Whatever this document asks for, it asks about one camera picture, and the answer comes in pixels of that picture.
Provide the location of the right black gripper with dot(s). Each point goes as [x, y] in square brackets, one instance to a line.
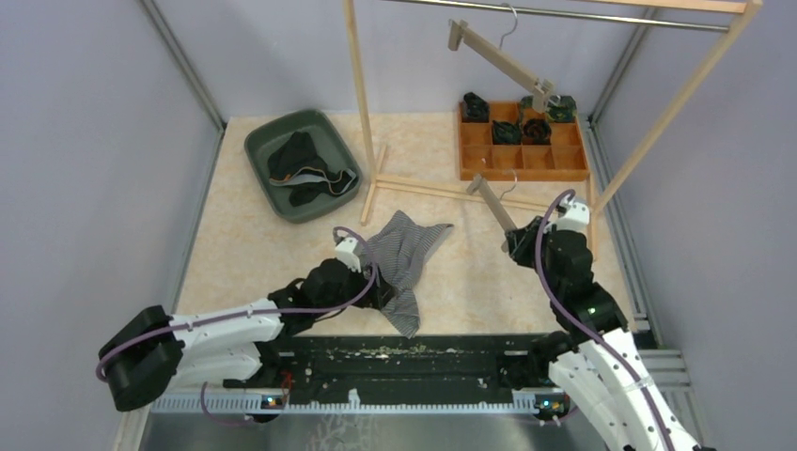
[522, 241]

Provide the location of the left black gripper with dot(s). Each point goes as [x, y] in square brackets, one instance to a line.
[378, 296]

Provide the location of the grey striped underwear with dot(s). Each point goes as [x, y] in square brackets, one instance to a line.
[402, 248]

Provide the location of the wooden clip hanger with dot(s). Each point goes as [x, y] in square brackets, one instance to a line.
[479, 186]
[541, 90]

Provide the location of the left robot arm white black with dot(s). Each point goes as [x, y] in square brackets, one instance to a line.
[156, 352]

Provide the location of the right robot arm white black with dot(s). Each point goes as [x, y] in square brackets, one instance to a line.
[594, 357]

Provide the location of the black underwear orange trim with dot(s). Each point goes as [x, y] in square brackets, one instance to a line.
[298, 166]

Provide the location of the wooden compartment tray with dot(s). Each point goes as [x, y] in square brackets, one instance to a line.
[563, 160]

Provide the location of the rolled dark sock middle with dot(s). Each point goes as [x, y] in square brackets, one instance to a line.
[506, 133]

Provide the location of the rolled black red sock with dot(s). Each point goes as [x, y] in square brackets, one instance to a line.
[537, 132]

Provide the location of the folded green camouflage cloth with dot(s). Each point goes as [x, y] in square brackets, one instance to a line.
[562, 111]

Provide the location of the rolled black sock top-left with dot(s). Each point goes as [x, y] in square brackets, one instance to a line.
[474, 109]

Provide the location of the green plastic basin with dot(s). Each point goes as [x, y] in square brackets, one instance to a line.
[263, 141]

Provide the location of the metal hanging rod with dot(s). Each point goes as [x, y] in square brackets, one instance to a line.
[571, 15]

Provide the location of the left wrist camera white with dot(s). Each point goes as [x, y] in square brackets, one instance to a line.
[346, 251]

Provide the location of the wooden clothes rack frame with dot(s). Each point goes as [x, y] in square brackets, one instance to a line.
[742, 14]

